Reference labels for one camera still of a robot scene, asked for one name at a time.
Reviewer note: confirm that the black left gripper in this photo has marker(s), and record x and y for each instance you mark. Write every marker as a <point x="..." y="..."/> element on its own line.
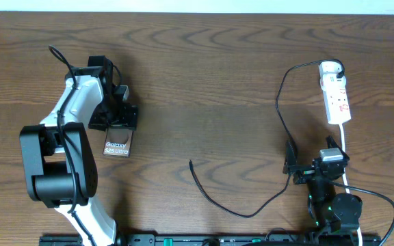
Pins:
<point x="121" y="119"/>

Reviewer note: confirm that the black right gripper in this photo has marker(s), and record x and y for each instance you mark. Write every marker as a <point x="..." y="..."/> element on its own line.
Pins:
<point x="291" y="165"/>

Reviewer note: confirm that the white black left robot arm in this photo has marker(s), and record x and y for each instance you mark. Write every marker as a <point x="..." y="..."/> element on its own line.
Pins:
<point x="59" y="166"/>

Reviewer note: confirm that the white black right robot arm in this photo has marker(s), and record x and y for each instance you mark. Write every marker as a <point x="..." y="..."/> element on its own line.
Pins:
<point x="334" y="212"/>

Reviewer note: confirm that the white charger adapter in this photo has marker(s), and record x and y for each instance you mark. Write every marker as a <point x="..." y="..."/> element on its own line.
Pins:
<point x="331" y="67"/>

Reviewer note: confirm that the white power strip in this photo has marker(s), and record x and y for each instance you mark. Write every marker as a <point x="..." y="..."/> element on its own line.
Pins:
<point x="335" y="98"/>

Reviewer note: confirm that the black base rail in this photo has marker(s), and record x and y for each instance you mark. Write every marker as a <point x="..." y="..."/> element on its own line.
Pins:
<point x="169" y="240"/>

